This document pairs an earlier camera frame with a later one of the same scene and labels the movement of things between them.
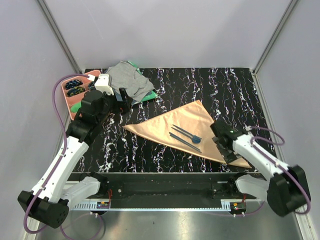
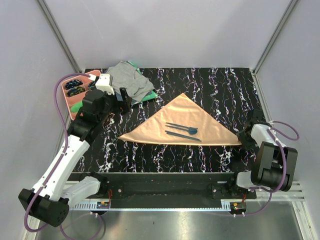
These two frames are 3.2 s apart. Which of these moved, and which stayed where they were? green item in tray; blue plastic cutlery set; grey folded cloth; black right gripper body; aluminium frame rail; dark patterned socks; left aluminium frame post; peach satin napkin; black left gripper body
Moved: peach satin napkin; black right gripper body; blue plastic cutlery set
Stayed: aluminium frame rail; green item in tray; black left gripper body; grey folded cloth; left aluminium frame post; dark patterned socks
